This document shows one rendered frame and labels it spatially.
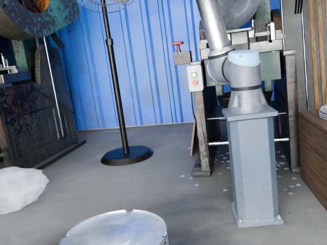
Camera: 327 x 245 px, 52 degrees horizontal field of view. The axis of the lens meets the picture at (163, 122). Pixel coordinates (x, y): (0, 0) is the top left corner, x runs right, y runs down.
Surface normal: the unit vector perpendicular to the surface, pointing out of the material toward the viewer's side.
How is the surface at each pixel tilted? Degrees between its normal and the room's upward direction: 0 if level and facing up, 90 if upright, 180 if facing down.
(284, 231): 0
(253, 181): 90
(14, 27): 149
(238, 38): 90
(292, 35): 90
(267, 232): 0
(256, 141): 90
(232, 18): 124
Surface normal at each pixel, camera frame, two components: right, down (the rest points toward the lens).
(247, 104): -0.19, -0.08
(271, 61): -0.22, 0.22
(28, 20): 0.96, -0.07
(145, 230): -0.13, -0.97
